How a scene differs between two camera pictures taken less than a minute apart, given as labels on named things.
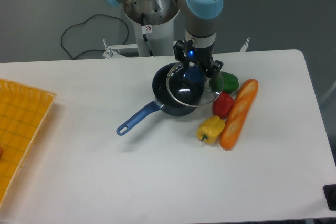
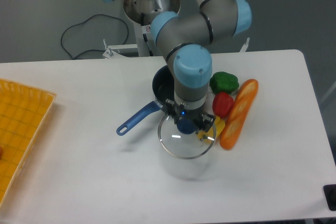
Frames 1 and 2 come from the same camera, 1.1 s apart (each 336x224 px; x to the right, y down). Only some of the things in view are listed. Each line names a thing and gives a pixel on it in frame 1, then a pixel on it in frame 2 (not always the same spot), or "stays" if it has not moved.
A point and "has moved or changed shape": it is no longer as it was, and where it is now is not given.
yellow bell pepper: (210, 129) stays
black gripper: (202, 56) -> (196, 114)
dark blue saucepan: (164, 102) stays
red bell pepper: (222, 105) stays
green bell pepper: (224, 82) stays
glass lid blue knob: (196, 89) has moved or changed shape
